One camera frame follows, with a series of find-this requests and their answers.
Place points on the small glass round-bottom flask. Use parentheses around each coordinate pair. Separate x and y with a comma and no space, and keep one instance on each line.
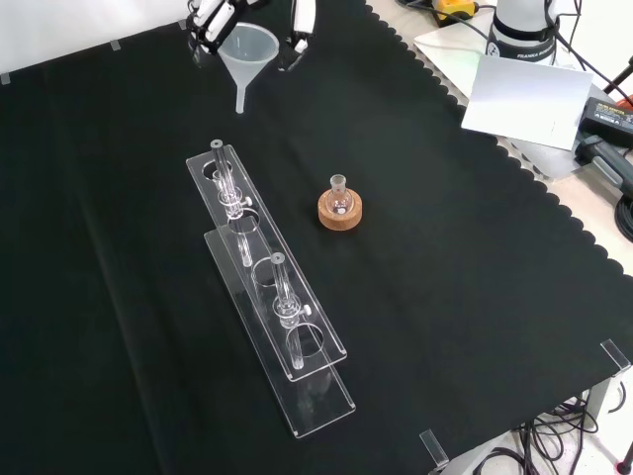
(339,200)

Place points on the grey metal bench leg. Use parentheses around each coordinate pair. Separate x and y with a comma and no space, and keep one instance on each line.
(599,403)

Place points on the black bench cloth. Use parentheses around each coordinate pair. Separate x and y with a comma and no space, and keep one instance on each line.
(445,247)

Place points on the black power adapter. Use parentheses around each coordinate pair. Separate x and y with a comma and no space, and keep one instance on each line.
(605,116)

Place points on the clear plastic funnel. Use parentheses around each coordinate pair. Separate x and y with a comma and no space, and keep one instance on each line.
(247,49)

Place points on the clear acrylic cloth clip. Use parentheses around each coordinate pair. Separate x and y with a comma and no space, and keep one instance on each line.
(615,356)
(434,447)

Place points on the grey metal base plate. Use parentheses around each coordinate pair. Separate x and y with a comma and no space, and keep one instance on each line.
(445,49)

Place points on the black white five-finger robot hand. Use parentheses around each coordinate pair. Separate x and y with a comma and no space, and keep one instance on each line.
(210,27)

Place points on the dark grey power plug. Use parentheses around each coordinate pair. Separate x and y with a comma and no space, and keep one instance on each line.
(608,163)

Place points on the yellow stop button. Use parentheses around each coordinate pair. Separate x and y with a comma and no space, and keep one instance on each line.
(452,6)

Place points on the black tripod leg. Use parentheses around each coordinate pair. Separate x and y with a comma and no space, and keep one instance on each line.
(620,81)

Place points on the grey tape piece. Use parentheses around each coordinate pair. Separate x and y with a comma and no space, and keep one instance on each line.
(5,79)
(115,45)

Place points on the clear acrylic funnel stand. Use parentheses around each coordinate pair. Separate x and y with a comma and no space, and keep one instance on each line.
(316,406)

